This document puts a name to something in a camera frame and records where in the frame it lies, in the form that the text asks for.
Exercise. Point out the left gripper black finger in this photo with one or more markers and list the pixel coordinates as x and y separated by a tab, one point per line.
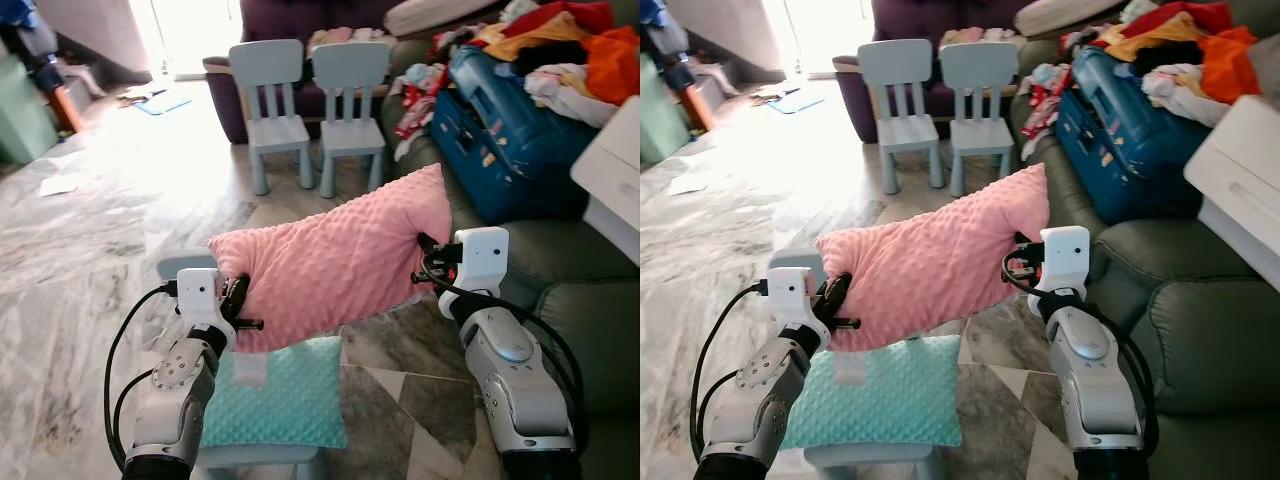
838	292
238	292

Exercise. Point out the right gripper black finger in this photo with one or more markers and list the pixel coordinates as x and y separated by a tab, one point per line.
1022	244
429	245

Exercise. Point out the pink dotted pillow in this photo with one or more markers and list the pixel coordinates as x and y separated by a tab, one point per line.
930	265
330	260

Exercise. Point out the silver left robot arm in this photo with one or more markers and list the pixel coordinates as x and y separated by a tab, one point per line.
175	400
765	400

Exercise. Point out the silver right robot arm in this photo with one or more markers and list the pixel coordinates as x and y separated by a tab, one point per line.
510	380
1090	380

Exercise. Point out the dark green leather sofa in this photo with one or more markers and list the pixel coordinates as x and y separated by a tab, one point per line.
1205	335
1045	170
418	165
595	335

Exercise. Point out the teal dotted pillow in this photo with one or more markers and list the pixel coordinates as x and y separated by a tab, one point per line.
295	405
885	405

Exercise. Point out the dark purple sofa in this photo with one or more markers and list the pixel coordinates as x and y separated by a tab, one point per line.
290	20
920	20

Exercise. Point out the blue hard suitcase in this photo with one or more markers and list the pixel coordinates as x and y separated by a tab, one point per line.
500	150
1120	150

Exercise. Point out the red white patterned cloth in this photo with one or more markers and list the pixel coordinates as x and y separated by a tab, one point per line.
1045	100
420	100

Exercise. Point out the white paper sheet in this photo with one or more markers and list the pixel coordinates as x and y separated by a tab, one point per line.
58	186
688	185

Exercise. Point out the white plastic storage box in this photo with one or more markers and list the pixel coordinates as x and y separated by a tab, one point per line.
615	170
1240	185

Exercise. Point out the white garment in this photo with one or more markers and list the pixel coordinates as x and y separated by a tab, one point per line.
1185	95
570	95

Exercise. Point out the mustard yellow garment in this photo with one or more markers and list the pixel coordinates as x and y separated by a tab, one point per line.
525	40
1150	40

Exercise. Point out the cream cushion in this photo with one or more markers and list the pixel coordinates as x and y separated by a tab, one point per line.
440	15
1070	15

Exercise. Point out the pale green cabinet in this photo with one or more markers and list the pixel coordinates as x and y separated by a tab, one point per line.
660	115
22	115

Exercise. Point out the orange garment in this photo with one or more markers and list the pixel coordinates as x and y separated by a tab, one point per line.
1228	65
612	65

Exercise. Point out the red garment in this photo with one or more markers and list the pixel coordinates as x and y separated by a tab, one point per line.
560	15
1185	15

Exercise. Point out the blue cloth bundle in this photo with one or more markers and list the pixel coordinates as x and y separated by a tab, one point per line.
35	40
665	40

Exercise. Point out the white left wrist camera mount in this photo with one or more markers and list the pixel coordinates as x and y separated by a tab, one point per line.
790	293
197	295

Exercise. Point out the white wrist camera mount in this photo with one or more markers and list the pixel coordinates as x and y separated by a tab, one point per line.
1065	255
197	295
482	260
790	293

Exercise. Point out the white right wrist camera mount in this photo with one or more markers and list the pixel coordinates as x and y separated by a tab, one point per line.
482	260
1065	255

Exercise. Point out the brown wooden post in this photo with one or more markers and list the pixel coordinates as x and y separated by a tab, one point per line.
702	105
68	108

